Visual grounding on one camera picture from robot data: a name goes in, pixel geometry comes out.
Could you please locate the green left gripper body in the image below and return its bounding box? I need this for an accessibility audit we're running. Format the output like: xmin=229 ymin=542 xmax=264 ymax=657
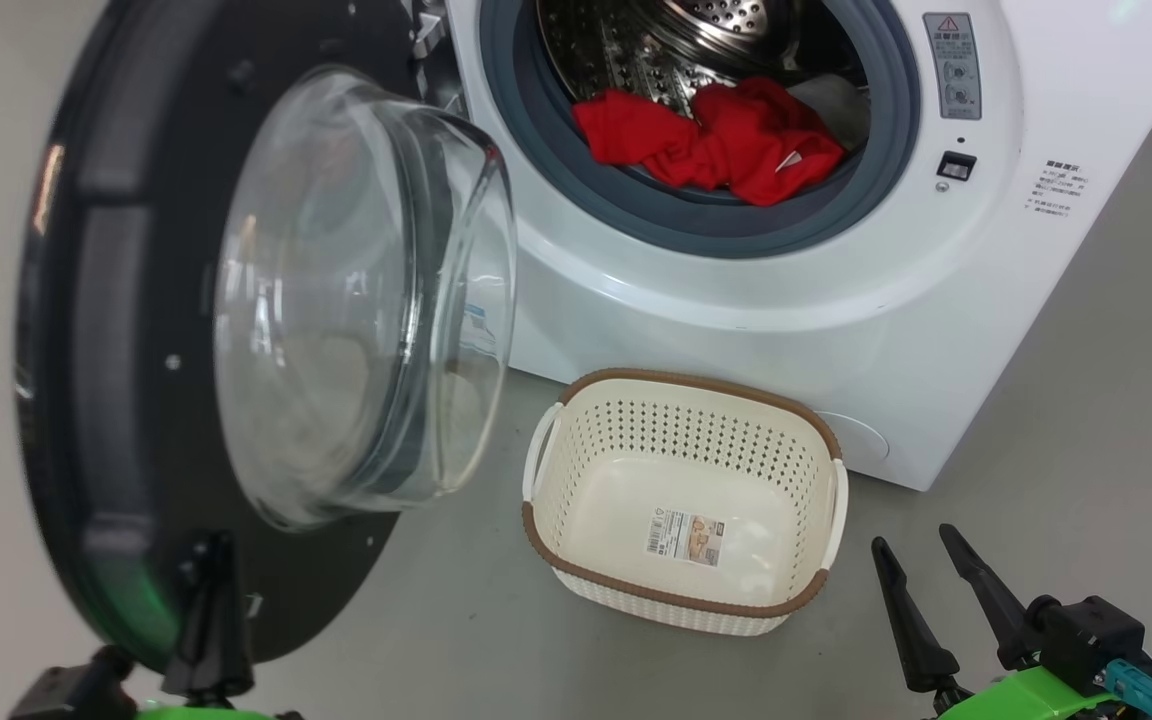
xmin=136 ymin=704 xmax=302 ymax=720

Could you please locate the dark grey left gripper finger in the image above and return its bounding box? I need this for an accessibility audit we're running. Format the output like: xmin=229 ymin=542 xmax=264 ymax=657
xmin=161 ymin=530 xmax=257 ymax=701

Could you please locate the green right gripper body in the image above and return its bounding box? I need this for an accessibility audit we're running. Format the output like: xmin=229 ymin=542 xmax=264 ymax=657
xmin=936 ymin=665 xmax=1137 ymax=720

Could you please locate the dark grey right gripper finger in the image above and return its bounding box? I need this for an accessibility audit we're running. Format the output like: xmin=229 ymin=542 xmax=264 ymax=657
xmin=871 ymin=537 xmax=962 ymax=693
xmin=939 ymin=523 xmax=1037 ymax=671

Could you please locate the black round glass washer door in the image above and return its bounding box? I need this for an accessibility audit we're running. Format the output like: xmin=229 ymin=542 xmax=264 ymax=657
xmin=14 ymin=0 xmax=519 ymax=671

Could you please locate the red garment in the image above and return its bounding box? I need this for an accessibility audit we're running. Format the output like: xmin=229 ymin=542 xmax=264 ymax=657
xmin=572 ymin=77 xmax=847 ymax=208

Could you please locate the printed food package label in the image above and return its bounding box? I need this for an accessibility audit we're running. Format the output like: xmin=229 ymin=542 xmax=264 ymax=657
xmin=646 ymin=508 xmax=724 ymax=567

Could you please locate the cream perforated basket brown rim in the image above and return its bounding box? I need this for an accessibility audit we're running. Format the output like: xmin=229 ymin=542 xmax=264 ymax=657
xmin=521 ymin=368 xmax=849 ymax=638

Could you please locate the white front-load washing machine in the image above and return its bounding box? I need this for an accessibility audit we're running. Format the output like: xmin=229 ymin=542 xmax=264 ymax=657
xmin=416 ymin=0 xmax=1152 ymax=491

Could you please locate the gray metal bracket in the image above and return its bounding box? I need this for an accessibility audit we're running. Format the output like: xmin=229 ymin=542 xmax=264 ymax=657
xmin=408 ymin=0 xmax=452 ymax=61

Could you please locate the round white filter cover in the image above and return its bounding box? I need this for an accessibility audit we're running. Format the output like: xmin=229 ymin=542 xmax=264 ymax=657
xmin=816 ymin=412 xmax=892 ymax=471

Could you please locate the grey ribbed drum paddle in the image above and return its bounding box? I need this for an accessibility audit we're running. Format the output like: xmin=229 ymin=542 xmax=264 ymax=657
xmin=791 ymin=75 xmax=872 ymax=151

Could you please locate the grey warning label sticker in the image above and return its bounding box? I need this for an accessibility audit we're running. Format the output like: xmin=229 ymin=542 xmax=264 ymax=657
xmin=924 ymin=12 xmax=982 ymax=121

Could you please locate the teal cable connector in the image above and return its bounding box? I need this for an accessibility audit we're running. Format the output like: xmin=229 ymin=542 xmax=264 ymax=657
xmin=1101 ymin=658 xmax=1152 ymax=719

